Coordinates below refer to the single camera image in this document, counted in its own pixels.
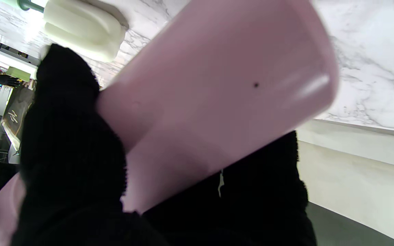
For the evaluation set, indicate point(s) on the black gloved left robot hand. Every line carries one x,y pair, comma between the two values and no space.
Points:
70,153

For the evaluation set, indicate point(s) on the pink thermos lid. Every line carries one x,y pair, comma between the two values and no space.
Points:
2,212

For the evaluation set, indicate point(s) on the pink thermos body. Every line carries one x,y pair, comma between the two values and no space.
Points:
217,85

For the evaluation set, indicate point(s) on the brown bag with lettering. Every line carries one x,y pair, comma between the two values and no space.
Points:
17,109

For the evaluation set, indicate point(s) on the cream fabric sofa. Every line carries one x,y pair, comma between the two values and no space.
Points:
354,177

